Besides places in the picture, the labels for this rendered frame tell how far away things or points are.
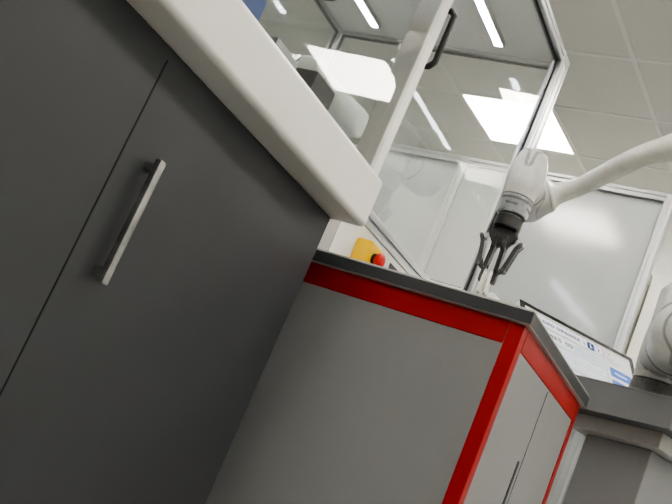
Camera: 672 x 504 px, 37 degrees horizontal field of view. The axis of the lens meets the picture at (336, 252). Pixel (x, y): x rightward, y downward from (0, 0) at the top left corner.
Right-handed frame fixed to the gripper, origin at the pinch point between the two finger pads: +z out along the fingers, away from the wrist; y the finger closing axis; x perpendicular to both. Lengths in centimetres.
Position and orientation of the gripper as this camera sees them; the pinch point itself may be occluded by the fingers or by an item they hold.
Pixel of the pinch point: (485, 282)
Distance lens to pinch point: 276.7
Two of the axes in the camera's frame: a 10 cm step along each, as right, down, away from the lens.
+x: 3.4, 3.7, 8.7
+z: -3.8, 8.9, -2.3
